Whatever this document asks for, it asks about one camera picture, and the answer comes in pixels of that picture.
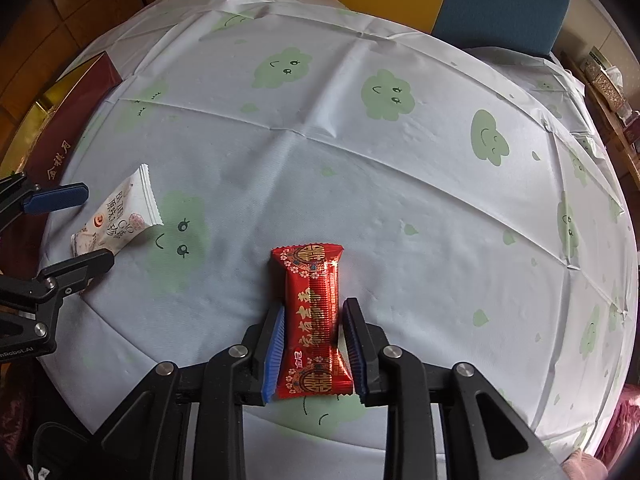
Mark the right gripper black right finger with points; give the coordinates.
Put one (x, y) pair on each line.
(371, 370)

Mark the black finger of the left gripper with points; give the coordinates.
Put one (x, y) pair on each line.
(74, 274)

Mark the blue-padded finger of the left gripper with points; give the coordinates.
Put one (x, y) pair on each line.
(53, 199)

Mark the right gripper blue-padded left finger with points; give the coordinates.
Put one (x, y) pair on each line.
(266, 344)

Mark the slim white snack stick packet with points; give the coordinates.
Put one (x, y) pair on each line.
(127, 212)

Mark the small red candy packet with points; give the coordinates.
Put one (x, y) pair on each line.
(311, 365)

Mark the gold metal tin box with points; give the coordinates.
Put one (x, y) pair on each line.
(51, 129)

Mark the white cloud-print tablecloth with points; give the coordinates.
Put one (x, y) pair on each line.
(480, 216)

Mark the wooden side shelf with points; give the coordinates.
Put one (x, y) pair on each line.
(608, 124)

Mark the boxes on shelf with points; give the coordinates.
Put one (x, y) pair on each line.
(608, 81)

